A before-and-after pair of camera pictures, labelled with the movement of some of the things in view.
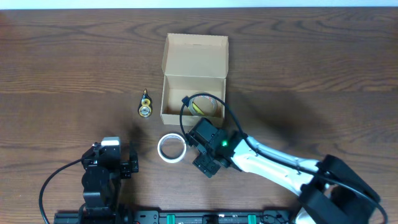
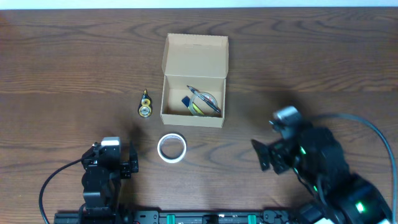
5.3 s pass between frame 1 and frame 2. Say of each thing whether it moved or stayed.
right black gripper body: moved
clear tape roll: stayed
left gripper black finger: stayed
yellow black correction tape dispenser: stayed
